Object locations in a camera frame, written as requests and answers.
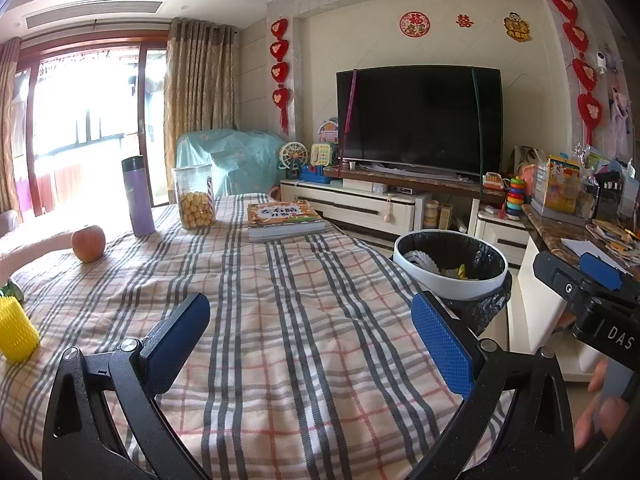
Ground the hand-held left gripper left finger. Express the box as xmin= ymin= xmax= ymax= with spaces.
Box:
xmin=41 ymin=292 xmax=212 ymax=480

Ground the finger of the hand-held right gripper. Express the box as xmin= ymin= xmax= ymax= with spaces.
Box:
xmin=533 ymin=251 xmax=608 ymax=311
xmin=579 ymin=252 xmax=640 ymax=306

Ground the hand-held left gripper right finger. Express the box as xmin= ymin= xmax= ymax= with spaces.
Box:
xmin=402 ymin=291 xmax=576 ymax=480

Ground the white round bin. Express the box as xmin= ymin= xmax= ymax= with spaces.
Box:
xmin=392 ymin=230 xmax=513 ymax=338

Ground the white paper cupcake liner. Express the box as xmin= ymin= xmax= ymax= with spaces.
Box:
xmin=405 ymin=249 xmax=438 ymax=273

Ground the person's right hand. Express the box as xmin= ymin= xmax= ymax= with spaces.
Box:
xmin=574 ymin=359 xmax=634 ymax=454

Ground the white envelope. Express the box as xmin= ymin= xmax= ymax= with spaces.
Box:
xmin=560 ymin=237 xmax=632 ymax=275

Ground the marble side counter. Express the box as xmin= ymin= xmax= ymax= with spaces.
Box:
xmin=520 ymin=204 xmax=640 ymax=281

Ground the yellow printed box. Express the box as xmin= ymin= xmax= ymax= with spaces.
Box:
xmin=542 ymin=155 xmax=582 ymax=213

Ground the plaid blanket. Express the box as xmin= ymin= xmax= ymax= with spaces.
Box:
xmin=0 ymin=192 xmax=516 ymax=480

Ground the beige bag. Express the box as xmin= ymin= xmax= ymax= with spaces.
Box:
xmin=510 ymin=145 xmax=548 ymax=181

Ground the red apple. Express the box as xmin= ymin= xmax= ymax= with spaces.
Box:
xmin=71 ymin=225 xmax=107 ymax=263

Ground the clear jar of cookies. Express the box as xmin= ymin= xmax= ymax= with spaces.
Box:
xmin=173 ymin=164 xmax=217 ymax=231

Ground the purple thermos bottle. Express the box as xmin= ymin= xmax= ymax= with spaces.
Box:
xmin=121 ymin=156 xmax=157 ymax=237

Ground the pink hanging cloth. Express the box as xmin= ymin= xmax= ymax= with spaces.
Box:
xmin=607 ymin=87 xmax=633 ymax=151

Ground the yellow foam fruit net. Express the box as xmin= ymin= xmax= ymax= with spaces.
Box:
xmin=0 ymin=296 xmax=41 ymax=362

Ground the orange children's book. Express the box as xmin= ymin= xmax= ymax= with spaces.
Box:
xmin=246 ymin=200 xmax=326 ymax=243

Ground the green stick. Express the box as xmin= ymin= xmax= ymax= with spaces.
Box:
xmin=472 ymin=70 xmax=486 ymax=201

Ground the white television cabinet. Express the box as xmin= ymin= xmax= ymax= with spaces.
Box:
xmin=280 ymin=167 xmax=531 ymax=261

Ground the pink covered sofa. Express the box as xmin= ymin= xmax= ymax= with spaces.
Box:
xmin=0 ymin=210 xmax=76 ymax=281

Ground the teal dust cover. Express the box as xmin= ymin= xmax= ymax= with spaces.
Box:
xmin=175 ymin=128 xmax=288 ymax=196

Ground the blue toy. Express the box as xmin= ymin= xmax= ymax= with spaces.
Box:
xmin=299 ymin=164 xmax=333 ymax=184

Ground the toy ferris wheel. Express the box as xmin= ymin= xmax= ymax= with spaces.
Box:
xmin=278 ymin=141 xmax=309 ymax=178

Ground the black television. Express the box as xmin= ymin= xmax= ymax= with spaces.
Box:
xmin=336 ymin=65 xmax=503 ymax=177

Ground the green toy phone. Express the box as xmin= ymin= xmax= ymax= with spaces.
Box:
xmin=310 ymin=142 xmax=337 ymax=167

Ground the wooden sliding glass door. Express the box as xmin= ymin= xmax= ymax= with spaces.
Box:
xmin=17 ymin=30 xmax=171 ymax=216

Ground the red heart hanging decoration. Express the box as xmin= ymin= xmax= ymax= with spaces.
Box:
xmin=270 ymin=17 xmax=292 ymax=135
xmin=551 ymin=0 xmax=603 ymax=146

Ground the house-shaped toy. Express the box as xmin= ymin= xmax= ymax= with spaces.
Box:
xmin=317 ymin=117 xmax=341 ymax=145

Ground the pink stick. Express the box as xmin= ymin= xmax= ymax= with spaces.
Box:
xmin=340 ymin=69 xmax=358 ymax=181

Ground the beige patterned curtain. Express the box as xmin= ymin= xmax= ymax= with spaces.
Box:
xmin=164 ymin=17 xmax=237 ymax=196
xmin=0 ymin=37 xmax=23 ymax=213

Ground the ceiling air vent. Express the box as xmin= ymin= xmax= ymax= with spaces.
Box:
xmin=25 ymin=0 xmax=165 ymax=31

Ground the rainbow stacking ring toy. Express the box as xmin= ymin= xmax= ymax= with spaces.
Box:
xmin=501 ymin=176 xmax=526 ymax=221

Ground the white security camera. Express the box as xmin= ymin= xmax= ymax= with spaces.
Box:
xmin=595 ymin=50 xmax=620 ymax=76

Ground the cartoon figure wall decal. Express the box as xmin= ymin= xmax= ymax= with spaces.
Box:
xmin=503 ymin=12 xmax=532 ymax=42

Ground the round red wall decal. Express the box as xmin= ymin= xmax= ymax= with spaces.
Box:
xmin=399 ymin=11 xmax=431 ymax=37

